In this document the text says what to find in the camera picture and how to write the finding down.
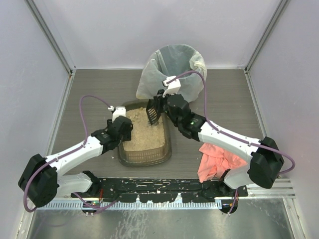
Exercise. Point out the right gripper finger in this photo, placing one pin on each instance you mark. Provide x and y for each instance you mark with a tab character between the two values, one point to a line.
162	100
157	102

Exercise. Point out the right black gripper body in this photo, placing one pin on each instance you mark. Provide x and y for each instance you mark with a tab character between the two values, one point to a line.
159	104

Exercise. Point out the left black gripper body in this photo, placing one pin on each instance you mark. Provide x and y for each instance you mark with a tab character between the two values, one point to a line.
125	129

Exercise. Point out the black litter scoop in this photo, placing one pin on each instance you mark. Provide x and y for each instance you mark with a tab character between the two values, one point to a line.
152	114

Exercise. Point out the grey plastic litter box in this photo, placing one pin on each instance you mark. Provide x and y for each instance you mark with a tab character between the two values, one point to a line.
146	157

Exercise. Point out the bin with white bag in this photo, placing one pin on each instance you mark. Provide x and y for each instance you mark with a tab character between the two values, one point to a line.
173	60

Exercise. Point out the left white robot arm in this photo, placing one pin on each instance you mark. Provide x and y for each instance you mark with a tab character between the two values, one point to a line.
45	178

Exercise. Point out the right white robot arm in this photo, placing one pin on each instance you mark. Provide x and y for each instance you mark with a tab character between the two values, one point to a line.
263	158

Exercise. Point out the beige cat litter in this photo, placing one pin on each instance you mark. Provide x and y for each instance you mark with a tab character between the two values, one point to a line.
144	136

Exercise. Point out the pink cloth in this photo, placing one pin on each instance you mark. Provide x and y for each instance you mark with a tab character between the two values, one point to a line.
215	161

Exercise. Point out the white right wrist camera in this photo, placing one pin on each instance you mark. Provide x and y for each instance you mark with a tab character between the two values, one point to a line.
172	86

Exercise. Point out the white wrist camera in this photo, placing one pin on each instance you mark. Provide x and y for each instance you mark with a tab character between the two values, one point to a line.
172	86
117	111

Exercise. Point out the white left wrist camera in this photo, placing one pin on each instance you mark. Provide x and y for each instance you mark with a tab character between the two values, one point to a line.
117	111

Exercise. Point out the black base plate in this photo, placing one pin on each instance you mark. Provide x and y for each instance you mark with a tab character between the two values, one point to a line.
129	190

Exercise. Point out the white slotted cable duct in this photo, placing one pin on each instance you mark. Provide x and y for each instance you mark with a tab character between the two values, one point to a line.
176	205

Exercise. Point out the left aluminium frame post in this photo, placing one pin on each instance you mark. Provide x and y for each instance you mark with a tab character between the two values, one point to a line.
46	24

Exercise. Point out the aluminium frame post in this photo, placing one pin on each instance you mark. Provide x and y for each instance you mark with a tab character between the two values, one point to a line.
267	32
46	24

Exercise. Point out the right aluminium frame post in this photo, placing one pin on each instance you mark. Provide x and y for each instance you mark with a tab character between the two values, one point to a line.
267	32

